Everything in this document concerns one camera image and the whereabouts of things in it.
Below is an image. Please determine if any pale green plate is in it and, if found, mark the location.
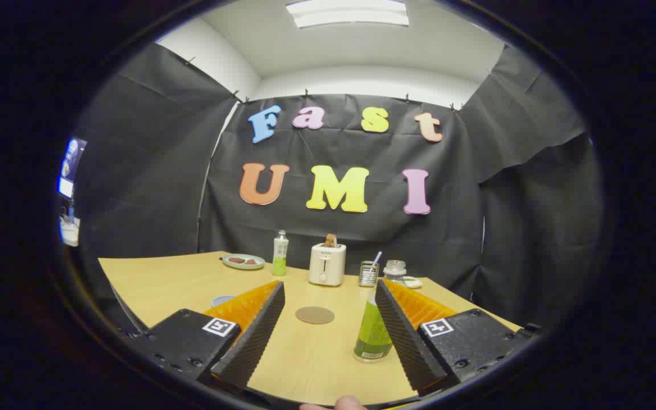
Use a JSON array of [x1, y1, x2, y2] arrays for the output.
[[222, 254, 265, 270]]

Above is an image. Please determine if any round brown coaster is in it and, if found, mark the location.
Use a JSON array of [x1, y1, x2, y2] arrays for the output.
[[296, 306, 335, 325]]

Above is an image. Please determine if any computer monitor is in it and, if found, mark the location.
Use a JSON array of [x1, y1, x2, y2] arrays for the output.
[[58, 137, 87, 199]]

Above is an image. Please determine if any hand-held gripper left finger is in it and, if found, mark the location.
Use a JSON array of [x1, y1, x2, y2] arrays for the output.
[[120, 279, 286, 393]]

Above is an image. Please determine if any capped green tea bottle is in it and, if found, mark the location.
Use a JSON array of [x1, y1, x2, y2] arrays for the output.
[[272, 230, 289, 277]]

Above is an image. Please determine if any white object beside cloth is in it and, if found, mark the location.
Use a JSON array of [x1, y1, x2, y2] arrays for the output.
[[59, 215, 81, 247]]

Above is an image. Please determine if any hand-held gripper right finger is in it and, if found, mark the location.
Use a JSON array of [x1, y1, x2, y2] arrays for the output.
[[375, 278, 542, 397]]

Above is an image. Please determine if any wire mesh holder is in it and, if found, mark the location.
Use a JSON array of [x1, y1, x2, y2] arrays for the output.
[[359, 261, 380, 287]]

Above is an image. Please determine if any white toaster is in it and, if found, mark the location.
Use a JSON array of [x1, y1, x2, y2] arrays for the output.
[[309, 243, 347, 287]]

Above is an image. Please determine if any green label juice bottle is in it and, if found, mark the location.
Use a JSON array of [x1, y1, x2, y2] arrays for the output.
[[353, 260, 408, 363]]

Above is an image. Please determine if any ceiling light panel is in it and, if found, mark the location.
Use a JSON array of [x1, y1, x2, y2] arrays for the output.
[[285, 0, 410, 29]]

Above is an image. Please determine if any wooden table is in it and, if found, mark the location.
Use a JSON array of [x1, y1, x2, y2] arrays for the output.
[[99, 251, 522, 406]]

